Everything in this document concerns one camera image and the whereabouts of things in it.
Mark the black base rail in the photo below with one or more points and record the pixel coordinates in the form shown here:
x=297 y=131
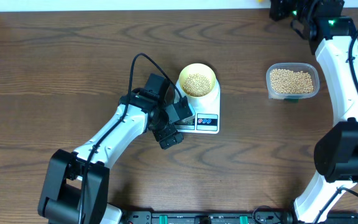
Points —
x=145 y=217

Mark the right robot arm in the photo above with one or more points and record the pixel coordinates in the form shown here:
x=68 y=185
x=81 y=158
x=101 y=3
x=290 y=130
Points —
x=333 y=41

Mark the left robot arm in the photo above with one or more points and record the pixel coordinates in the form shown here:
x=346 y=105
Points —
x=76 y=184

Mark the clear plastic container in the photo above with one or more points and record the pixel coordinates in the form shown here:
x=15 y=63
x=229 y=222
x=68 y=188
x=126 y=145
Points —
x=296 y=67

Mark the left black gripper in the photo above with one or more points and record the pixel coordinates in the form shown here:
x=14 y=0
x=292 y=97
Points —
x=161 y=137

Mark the yellow-green bowl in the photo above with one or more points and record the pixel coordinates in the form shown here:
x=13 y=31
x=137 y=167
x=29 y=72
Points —
x=197 y=68

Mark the white digital kitchen scale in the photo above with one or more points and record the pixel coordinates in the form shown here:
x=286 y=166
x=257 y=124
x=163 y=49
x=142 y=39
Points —
x=207 y=112

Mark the soybeans in bowl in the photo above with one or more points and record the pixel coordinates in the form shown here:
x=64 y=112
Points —
x=197 y=85

